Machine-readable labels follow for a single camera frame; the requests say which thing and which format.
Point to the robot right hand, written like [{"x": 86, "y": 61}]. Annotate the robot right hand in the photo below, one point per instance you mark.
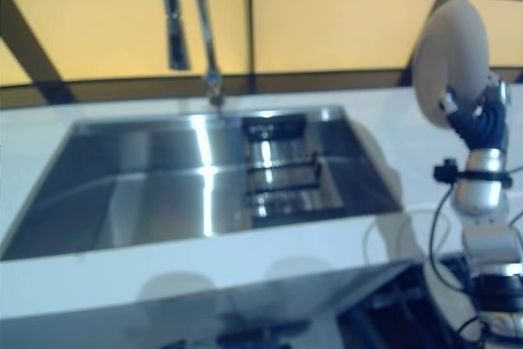
[{"x": 482, "y": 124}]

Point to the beige round plate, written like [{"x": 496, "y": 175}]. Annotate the beige round plate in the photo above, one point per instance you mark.
[{"x": 449, "y": 50}]

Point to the backlit yellow panelled window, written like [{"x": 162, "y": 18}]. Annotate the backlit yellow panelled window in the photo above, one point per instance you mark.
[{"x": 327, "y": 30}]

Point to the black dish drying rack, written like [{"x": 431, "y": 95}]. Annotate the black dish drying rack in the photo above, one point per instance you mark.
[{"x": 274, "y": 124}]

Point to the chrome pull-down kitchen faucet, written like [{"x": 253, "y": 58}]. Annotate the chrome pull-down kitchen faucet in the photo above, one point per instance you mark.
[{"x": 175, "y": 30}]

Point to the stainless steel sink basin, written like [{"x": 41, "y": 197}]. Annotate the stainless steel sink basin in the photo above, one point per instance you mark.
[{"x": 143, "y": 181}]

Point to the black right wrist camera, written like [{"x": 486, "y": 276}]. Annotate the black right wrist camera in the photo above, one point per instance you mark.
[{"x": 446, "y": 171}]

